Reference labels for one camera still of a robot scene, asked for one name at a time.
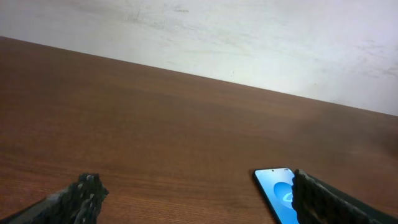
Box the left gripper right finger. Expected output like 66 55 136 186
292 169 397 224

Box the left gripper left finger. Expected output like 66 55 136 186
1 173 109 224

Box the blue Samsung Galaxy smartphone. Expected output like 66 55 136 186
252 167 299 224

